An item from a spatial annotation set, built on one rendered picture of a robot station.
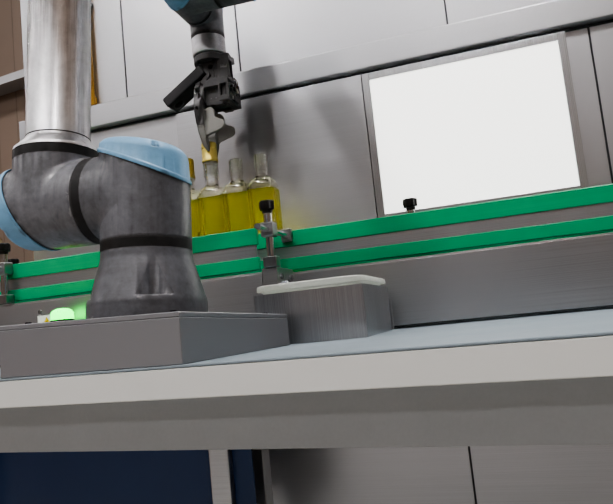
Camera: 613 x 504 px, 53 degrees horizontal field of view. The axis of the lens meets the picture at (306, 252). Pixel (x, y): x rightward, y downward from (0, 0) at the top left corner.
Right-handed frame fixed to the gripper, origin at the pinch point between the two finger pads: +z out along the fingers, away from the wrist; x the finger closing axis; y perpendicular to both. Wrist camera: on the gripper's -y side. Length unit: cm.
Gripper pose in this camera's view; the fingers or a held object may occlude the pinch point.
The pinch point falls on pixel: (208, 147)
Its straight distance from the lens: 138.7
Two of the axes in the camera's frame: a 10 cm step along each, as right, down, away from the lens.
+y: 9.6, -1.3, -2.7
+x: 2.8, 0.8, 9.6
